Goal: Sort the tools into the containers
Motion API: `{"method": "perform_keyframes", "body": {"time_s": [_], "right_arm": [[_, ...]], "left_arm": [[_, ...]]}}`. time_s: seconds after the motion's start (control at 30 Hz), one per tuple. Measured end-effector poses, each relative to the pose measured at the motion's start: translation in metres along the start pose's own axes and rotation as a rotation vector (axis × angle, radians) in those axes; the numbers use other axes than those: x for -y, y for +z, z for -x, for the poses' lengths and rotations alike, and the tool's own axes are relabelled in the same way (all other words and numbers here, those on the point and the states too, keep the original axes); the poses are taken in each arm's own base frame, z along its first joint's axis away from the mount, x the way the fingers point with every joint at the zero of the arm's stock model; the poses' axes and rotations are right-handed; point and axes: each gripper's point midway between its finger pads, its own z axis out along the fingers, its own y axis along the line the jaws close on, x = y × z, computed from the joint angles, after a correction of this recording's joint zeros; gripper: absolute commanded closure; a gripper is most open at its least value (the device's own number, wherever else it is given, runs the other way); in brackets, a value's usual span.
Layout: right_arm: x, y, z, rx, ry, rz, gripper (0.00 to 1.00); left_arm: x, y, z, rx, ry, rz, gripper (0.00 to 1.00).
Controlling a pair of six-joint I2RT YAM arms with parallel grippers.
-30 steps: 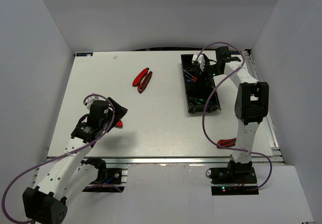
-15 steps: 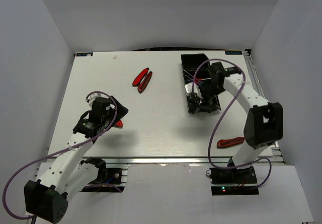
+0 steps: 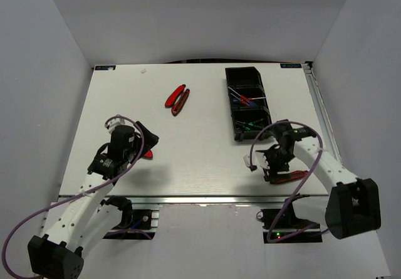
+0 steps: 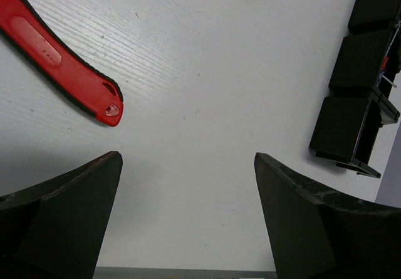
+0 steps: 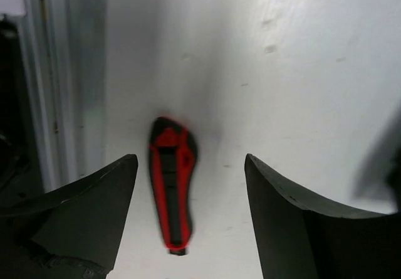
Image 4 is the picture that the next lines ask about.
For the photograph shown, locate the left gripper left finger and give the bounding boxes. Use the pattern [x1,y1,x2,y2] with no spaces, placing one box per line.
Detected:
[1,151,123,278]

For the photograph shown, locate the black three-compartment tray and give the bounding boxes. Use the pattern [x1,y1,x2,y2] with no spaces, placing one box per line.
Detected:
[310,0,400,178]

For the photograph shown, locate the red box cutter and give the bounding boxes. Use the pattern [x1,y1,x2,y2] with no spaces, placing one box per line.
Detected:
[1,0,123,127]

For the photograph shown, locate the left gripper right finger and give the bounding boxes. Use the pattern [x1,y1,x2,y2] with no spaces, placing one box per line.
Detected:
[254,153,400,278]

